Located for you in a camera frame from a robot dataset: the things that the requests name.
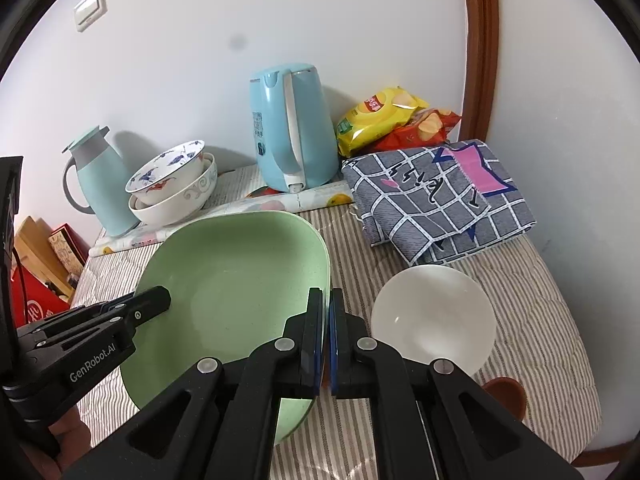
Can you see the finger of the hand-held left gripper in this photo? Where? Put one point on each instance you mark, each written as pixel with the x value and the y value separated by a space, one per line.
pixel 65 321
pixel 150 302

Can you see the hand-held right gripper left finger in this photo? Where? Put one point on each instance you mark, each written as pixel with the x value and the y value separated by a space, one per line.
pixel 316 355

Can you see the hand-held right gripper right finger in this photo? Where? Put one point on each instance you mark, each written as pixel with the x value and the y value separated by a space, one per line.
pixel 334 355

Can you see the green bowl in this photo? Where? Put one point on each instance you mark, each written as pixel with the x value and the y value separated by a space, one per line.
pixel 225 280

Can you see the plain white bowl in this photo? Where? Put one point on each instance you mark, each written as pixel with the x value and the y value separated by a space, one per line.
pixel 430 315

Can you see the small brown dish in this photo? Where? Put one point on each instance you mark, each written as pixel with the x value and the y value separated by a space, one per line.
pixel 507 392

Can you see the person's left hand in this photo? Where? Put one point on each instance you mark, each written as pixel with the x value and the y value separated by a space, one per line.
pixel 70 435

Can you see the red paper bag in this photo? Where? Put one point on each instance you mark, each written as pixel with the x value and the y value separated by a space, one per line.
pixel 35 305

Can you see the brown patterned box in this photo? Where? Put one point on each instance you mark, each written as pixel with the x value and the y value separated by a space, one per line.
pixel 65 247

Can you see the white bowl with grey scrolls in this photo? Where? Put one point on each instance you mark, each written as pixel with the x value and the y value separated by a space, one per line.
pixel 185 200

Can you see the mint thermos jug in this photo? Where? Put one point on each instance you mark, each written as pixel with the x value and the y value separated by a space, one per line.
pixel 105 185

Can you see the white bowl with blue pattern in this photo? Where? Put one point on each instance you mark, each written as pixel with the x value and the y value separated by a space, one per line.
pixel 160 170

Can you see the floral folded oilcloth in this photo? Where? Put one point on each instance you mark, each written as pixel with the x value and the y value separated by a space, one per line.
pixel 310 200

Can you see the grey checked folded cloth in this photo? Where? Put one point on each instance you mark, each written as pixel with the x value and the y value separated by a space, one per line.
pixel 425 200

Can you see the striped quilted table cover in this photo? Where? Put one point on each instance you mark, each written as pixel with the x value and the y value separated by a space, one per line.
pixel 525 310

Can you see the light blue electric kettle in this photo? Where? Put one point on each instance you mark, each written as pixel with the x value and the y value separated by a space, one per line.
pixel 280 125

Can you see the red chips bag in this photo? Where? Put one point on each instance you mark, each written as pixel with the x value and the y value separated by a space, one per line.
pixel 425 132

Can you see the yellow chips bag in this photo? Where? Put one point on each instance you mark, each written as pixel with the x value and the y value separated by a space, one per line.
pixel 375 115

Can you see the wooden table edge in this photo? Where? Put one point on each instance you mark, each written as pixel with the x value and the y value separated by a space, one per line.
pixel 600 455

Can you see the white wall light switch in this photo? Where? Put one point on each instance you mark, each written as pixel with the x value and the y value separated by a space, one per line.
pixel 90 9

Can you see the brown wooden door frame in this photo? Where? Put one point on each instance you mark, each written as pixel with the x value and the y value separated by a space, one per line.
pixel 480 35

